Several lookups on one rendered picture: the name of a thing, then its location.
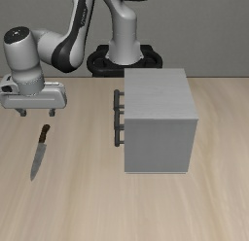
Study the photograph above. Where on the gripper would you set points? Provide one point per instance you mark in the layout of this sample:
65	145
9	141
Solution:
39	97

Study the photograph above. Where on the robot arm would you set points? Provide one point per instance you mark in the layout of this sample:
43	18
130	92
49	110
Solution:
123	34

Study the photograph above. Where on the grey cabinet with drawers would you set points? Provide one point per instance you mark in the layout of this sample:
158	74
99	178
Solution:
159	121

